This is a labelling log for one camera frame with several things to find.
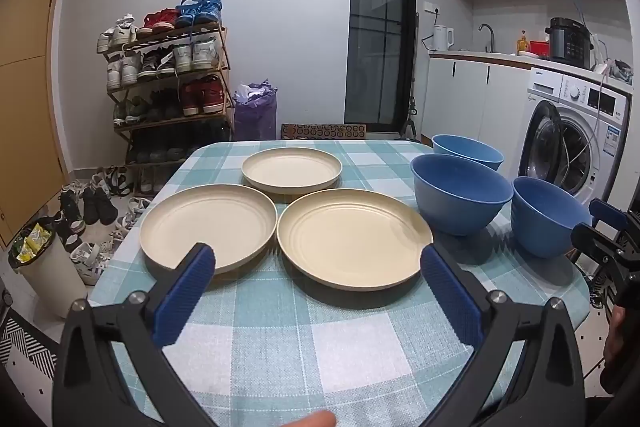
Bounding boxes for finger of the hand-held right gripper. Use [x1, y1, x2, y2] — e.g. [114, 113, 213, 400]
[589, 199, 630, 233]
[571, 223, 628, 270]

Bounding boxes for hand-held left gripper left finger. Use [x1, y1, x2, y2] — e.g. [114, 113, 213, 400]
[59, 243, 217, 427]

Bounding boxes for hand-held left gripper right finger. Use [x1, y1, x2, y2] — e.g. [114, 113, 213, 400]
[420, 244, 587, 427]

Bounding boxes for cream plate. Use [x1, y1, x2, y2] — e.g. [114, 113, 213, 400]
[276, 188, 435, 292]
[241, 147, 344, 194]
[140, 183, 278, 276]

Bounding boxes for large blue bowl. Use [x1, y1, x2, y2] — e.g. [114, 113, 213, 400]
[410, 154, 514, 236]

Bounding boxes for person's right hand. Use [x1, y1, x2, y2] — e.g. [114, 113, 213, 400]
[604, 307, 626, 363]

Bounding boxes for person's left hand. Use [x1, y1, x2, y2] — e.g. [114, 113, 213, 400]
[287, 409, 337, 427]

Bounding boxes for black white patterned rug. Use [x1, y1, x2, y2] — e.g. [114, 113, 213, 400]
[0, 307, 59, 389]
[575, 321, 621, 408]

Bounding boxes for white washing machine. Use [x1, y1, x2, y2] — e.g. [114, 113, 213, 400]
[517, 67, 634, 208]

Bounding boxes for scattered sneakers group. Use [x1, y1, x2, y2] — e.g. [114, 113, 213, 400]
[52, 164, 153, 285]

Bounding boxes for cream trash bin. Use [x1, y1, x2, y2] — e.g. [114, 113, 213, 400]
[9, 217, 89, 319]

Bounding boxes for teal checked tablecloth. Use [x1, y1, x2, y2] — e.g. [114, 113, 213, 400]
[87, 139, 592, 427]

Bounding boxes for dark plastic bag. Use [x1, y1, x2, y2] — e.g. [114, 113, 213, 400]
[605, 59, 635, 84]

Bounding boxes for black pressure cooker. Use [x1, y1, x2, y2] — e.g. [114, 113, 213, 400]
[548, 17, 594, 68]

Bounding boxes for white base cabinets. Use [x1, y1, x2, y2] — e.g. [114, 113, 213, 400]
[421, 52, 534, 148]

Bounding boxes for grey floor mop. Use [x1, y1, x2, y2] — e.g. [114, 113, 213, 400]
[406, 13, 422, 141]

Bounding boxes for purple plastic bag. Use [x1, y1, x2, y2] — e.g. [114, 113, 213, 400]
[233, 80, 279, 141]

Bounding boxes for circle patterned cardboard box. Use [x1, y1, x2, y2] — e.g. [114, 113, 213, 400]
[281, 123, 369, 141]

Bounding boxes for kitchen faucet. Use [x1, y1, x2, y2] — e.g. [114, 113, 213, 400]
[478, 23, 496, 54]

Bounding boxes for shoe rack with shoes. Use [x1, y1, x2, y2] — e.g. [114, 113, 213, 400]
[96, 0, 233, 165]

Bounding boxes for white electric kettle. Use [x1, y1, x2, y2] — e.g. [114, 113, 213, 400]
[430, 25, 455, 53]

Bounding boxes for wooden door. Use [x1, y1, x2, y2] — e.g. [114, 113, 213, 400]
[0, 0, 78, 249]

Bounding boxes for black glass door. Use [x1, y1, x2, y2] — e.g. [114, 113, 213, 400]
[344, 0, 419, 140]

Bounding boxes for blue cable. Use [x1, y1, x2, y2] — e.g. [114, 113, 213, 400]
[549, 0, 603, 60]

